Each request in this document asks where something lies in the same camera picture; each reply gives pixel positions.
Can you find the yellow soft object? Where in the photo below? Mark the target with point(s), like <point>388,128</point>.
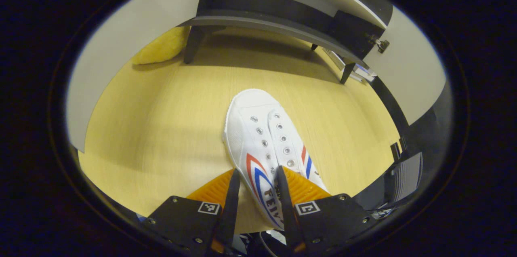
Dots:
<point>161,49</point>

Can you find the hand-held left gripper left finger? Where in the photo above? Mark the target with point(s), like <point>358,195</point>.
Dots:
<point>230,212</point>

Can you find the white canvas shoe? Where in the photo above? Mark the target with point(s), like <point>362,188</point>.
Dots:
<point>258,127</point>

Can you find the white shoe cabinet door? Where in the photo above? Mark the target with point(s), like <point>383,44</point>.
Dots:
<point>133,34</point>
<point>412,71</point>

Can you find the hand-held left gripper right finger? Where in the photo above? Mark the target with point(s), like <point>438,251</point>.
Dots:
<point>288,212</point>

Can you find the white book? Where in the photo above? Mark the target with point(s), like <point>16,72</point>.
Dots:
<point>363,72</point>

